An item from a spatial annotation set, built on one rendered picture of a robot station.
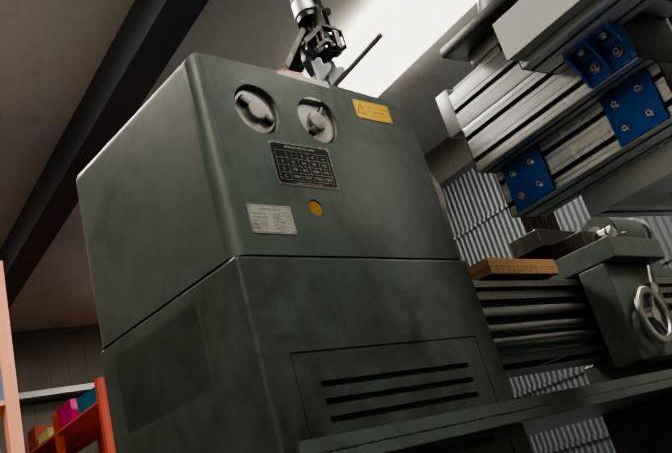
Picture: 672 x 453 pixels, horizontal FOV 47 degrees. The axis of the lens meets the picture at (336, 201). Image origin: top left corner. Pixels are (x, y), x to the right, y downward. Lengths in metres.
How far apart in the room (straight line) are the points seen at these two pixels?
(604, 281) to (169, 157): 1.23
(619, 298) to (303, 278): 1.06
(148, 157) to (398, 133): 0.54
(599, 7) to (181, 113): 0.71
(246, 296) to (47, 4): 3.17
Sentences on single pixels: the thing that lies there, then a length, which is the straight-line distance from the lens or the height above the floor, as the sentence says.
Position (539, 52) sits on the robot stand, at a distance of 1.23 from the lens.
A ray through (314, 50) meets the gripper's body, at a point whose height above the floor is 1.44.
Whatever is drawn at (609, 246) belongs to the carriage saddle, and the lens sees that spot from 2.16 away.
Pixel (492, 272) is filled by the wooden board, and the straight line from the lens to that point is 1.87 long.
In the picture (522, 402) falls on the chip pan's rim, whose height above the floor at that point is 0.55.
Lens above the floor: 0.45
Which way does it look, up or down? 21 degrees up
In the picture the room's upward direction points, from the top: 16 degrees counter-clockwise
